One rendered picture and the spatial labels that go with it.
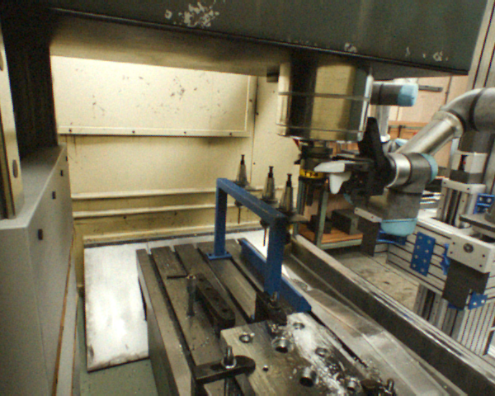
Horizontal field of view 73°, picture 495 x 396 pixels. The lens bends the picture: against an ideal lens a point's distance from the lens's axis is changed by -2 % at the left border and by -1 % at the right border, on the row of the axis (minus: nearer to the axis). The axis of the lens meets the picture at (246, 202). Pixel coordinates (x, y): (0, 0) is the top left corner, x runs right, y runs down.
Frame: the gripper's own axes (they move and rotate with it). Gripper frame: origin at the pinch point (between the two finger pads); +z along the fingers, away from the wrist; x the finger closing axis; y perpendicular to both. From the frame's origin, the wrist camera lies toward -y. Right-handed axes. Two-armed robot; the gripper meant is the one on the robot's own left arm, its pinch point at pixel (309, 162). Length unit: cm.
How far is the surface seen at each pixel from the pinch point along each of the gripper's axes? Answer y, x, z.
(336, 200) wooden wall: 94, 243, -251
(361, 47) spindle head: -17.9, -12.3, 3.7
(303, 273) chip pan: 74, 75, -68
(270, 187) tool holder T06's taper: 14.8, 36.5, -16.1
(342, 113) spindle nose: -9.1, -7.8, 1.1
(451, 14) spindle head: -24.4, -13.6, -12.1
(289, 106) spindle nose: -9.6, -1.3, 6.8
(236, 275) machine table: 51, 49, -13
